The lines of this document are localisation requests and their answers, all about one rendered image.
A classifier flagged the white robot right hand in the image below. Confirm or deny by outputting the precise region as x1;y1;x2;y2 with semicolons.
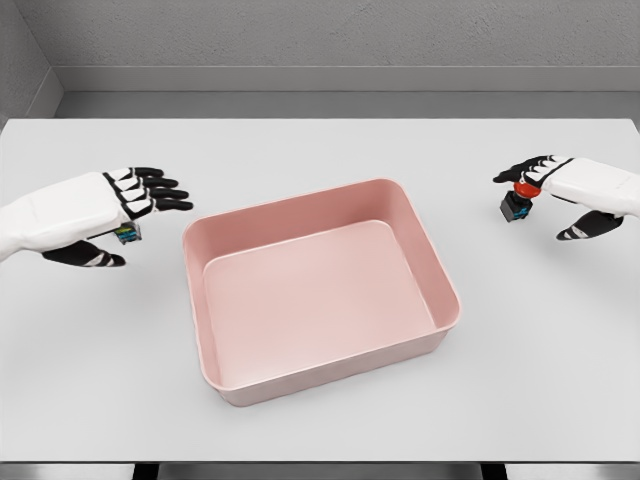
492;155;640;242

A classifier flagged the red button industrial switch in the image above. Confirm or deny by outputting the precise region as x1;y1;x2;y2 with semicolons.
499;180;543;223

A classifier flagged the small blue green switch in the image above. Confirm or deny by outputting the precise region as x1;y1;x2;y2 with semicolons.
113;222;142;247

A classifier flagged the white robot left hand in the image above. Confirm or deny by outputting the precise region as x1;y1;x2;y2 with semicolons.
23;166;195;268

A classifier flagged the pink plastic basket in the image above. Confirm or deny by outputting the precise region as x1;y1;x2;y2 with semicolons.
181;177;462;409

